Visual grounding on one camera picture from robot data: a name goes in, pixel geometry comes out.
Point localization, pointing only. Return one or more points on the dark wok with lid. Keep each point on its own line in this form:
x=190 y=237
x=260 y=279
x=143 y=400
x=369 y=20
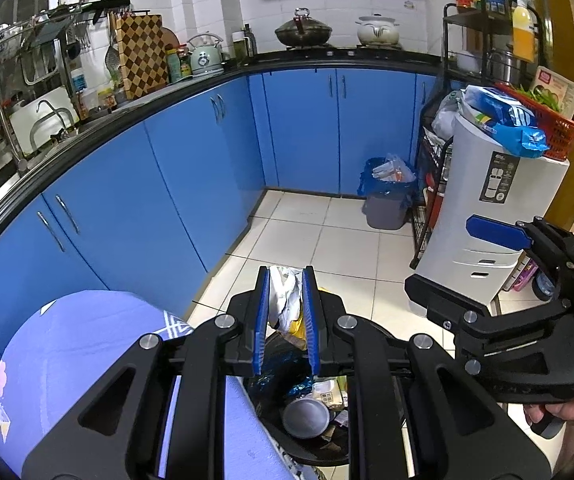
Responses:
x=302 y=35

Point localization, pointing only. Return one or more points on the red plastic basket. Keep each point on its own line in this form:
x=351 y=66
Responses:
x=564 y=132

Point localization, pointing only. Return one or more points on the yellow juice bottle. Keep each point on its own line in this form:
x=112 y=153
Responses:
x=523 y=30

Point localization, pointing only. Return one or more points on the purple packet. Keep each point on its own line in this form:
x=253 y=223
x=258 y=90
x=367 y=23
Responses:
x=523 y=276

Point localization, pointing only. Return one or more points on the blue plastic packet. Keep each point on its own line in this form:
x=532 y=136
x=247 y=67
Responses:
x=512 y=120

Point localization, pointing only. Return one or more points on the white tub blue label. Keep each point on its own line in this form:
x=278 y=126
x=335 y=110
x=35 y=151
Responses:
x=78 y=85

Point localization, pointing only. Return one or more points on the white ceramic pot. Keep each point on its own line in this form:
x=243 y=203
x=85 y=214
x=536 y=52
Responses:
x=378 y=32

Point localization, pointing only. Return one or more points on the metal dish rack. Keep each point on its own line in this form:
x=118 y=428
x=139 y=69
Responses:
x=42 y=35

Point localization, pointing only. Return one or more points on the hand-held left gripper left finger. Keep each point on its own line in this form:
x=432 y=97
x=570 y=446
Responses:
x=261 y=320

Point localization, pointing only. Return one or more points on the checkered wooden cutting board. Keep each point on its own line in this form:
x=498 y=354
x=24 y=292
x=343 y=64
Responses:
x=139 y=57

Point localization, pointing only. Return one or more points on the dark glass bottle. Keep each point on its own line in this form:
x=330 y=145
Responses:
x=250 y=42

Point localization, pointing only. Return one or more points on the black metal shelf rack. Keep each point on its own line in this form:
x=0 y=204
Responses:
x=446 y=40

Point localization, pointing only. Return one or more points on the yellow white wrapper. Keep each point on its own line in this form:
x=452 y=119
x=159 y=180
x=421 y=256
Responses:
x=287 y=300

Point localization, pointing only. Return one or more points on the black round trash bin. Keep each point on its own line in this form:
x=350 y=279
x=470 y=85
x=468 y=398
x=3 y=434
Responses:
x=307 y=455

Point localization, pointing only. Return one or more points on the packaged vegetable tray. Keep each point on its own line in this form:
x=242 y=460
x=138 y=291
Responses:
x=557 y=85

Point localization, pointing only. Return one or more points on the white tall appliance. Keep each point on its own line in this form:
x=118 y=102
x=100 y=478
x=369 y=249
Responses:
x=467 y=195

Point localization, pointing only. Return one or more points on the steel faucet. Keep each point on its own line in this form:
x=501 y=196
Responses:
x=59 y=110

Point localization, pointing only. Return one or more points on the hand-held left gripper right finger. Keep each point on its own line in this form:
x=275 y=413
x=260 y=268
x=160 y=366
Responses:
x=311 y=320

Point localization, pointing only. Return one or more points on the grey bin blue bag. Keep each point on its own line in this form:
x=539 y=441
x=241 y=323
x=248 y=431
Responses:
x=384 y=205

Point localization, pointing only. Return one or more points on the blue printed tablecloth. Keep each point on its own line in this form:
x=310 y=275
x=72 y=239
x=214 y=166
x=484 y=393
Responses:
x=92 y=335

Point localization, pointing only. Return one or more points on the steel pot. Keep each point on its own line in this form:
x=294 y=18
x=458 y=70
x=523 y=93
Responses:
x=504 y=67

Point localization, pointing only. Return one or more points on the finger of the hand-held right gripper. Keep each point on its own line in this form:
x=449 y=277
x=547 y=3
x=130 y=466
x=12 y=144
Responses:
x=442 y=302
x=497 y=232

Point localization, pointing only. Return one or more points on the white plastic bag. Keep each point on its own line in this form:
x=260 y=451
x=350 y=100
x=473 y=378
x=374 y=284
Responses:
x=444 y=122

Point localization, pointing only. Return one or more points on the white plastic basin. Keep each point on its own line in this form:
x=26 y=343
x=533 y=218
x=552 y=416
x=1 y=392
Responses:
x=32 y=125

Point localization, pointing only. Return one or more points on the metal skimmer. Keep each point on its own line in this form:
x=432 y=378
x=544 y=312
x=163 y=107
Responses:
x=112 y=60

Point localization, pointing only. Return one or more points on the mint green kettle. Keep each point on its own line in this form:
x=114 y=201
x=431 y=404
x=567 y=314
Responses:
x=206 y=60

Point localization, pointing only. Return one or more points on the black blue round object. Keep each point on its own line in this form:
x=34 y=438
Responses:
x=544 y=285

